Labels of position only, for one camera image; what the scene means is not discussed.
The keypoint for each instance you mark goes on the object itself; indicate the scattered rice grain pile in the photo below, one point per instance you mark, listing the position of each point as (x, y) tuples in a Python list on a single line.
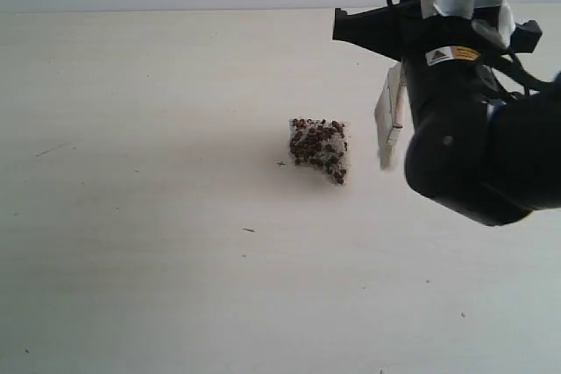
[(320, 150)]

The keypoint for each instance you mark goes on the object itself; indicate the white wooden paint brush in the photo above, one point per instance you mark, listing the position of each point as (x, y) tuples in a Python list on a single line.
[(389, 115)]

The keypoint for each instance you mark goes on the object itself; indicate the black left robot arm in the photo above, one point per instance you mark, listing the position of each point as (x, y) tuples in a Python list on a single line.
[(486, 140)]

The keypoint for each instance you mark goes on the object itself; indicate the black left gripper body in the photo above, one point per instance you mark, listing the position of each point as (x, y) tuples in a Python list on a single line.
[(438, 30)]

